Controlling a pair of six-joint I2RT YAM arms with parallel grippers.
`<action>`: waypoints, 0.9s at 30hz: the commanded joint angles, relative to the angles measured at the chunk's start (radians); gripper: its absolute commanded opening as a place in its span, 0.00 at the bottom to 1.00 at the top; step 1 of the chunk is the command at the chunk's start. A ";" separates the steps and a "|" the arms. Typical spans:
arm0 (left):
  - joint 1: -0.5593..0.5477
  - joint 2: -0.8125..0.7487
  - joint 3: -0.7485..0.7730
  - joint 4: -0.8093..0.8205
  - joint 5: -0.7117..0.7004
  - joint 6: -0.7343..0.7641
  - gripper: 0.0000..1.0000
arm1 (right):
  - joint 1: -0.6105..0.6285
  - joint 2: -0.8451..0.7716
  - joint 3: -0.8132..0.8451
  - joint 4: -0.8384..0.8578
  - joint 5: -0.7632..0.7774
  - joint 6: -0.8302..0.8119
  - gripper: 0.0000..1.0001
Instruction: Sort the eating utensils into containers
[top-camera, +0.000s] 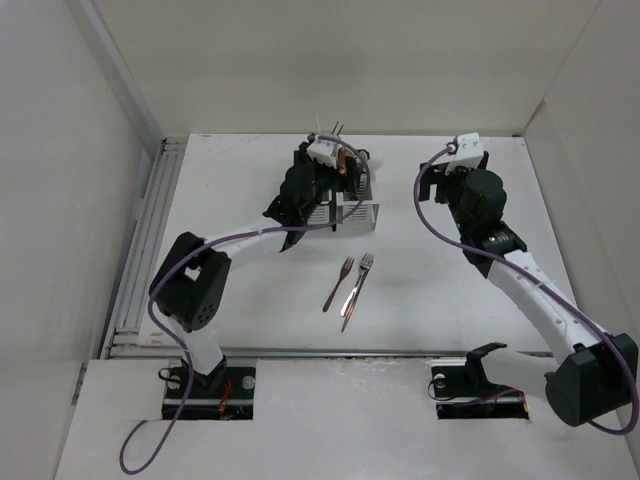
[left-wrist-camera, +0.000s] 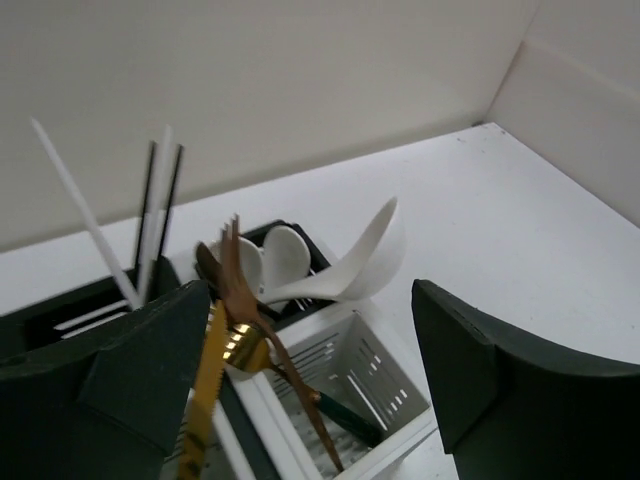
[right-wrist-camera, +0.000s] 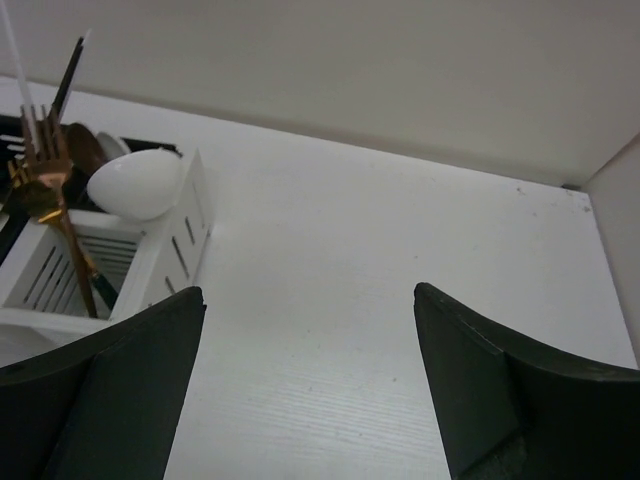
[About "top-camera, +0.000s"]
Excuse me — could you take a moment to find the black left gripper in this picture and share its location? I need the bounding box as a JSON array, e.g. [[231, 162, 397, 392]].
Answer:
[[299, 145, 360, 220]]

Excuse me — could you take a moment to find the copper knife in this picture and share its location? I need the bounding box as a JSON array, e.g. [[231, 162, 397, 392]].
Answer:
[[336, 147, 348, 177]]

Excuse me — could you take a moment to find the white ceramic spoon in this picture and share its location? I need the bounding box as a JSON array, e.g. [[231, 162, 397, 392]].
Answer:
[[368, 151, 384, 173]]

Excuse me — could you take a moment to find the silver copper fork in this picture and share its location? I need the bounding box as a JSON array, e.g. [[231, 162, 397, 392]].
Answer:
[[340, 253, 374, 332]]

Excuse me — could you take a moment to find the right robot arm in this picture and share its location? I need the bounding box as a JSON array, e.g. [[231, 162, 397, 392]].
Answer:
[[413, 153, 639, 436]]

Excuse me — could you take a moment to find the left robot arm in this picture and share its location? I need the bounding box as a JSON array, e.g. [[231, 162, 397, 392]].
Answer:
[[148, 134, 374, 397]]

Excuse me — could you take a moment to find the black slotted utensil container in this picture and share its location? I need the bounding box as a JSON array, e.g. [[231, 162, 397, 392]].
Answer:
[[293, 145, 333, 226]]

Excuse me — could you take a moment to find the white slotted utensil container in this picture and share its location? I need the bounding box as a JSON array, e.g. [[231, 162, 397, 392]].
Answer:
[[333, 147, 378, 230]]

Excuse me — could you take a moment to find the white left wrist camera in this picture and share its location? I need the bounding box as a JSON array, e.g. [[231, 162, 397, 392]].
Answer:
[[306, 134, 340, 169]]

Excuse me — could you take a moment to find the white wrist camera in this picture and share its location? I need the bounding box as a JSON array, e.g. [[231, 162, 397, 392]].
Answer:
[[306, 134, 340, 169], [445, 132, 484, 174]]

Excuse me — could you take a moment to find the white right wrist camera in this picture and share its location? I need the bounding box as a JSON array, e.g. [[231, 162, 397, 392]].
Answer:
[[445, 132, 484, 174]]

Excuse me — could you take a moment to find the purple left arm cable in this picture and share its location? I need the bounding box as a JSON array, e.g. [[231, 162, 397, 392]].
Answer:
[[119, 141, 374, 474]]

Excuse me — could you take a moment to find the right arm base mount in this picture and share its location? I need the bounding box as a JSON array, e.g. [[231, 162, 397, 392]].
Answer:
[[427, 342, 529, 420]]

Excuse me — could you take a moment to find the aluminium rail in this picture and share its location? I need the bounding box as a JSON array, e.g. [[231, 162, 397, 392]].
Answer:
[[102, 134, 549, 360]]

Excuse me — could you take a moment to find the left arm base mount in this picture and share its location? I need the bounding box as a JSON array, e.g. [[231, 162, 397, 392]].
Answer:
[[158, 362, 257, 421]]

